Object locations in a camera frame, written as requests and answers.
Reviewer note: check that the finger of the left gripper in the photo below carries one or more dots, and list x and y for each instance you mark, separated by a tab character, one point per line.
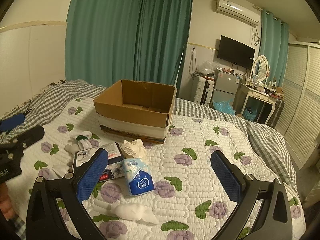
29	137
12	122

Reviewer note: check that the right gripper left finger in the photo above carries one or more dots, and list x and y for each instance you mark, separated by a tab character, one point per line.
44	217

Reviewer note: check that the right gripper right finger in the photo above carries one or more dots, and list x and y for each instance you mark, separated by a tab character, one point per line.
273	220

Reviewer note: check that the white green sock pair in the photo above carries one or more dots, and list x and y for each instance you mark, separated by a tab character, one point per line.
79	142

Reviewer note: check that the black packaged box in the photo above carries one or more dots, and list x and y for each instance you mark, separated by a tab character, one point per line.
113	169

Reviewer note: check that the blue tissue pack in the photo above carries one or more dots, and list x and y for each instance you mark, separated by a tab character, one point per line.
138	176

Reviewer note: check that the person's left hand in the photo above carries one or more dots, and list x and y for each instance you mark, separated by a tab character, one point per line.
5	202

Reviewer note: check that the white louvered wardrobe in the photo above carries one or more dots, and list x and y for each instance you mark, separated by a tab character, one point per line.
299	120

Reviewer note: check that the blue basket under table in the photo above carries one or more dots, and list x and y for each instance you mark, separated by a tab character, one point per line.
249	114

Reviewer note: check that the brown cardboard box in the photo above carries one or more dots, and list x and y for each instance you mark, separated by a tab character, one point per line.
136	109

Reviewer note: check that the white dressing table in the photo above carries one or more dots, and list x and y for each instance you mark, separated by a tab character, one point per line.
244	93

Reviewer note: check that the large green curtain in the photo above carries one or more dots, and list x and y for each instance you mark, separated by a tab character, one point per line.
141	40

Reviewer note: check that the grey mini fridge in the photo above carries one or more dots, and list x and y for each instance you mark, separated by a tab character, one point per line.
225	88

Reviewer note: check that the white suitcase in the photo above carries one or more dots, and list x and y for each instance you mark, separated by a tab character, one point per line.
202	90

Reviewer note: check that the white oval vanity mirror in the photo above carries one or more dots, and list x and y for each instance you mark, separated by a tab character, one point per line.
260	69

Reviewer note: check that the clear plastic bag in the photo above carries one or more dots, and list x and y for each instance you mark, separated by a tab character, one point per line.
209	67

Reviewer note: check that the small green curtain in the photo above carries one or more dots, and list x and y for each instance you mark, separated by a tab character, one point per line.
274	45

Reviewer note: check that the white stick vacuum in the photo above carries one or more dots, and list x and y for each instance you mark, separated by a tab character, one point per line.
179	74

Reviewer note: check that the white air conditioner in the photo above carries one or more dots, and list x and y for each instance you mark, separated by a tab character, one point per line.
238	12

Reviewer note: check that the black wall television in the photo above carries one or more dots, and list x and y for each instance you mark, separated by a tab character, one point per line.
235	52

